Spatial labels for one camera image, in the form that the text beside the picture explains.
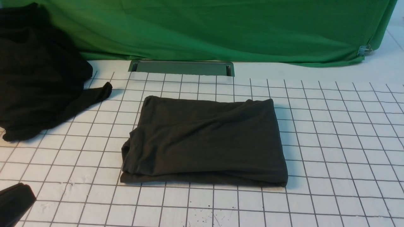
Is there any silver binder clip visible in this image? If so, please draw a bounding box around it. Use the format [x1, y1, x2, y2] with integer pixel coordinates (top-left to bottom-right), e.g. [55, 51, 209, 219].
[357, 44, 373, 56]

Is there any green backdrop cloth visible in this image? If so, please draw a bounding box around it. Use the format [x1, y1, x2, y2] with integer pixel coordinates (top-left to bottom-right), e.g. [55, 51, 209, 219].
[2, 0, 399, 67]

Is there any gray long sleeve shirt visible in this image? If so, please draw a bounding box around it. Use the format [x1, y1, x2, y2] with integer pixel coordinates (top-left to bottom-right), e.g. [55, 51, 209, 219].
[120, 96, 288, 187]

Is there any black crumpled garment pile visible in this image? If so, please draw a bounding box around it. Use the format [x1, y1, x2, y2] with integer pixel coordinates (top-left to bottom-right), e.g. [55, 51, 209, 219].
[0, 3, 112, 142]

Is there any black cloth corner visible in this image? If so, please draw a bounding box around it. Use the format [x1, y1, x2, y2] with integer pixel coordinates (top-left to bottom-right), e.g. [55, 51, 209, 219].
[0, 183, 36, 227]

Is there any white grid table mat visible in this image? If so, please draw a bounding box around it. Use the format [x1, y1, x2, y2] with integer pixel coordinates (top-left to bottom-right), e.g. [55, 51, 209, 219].
[1, 66, 403, 227]

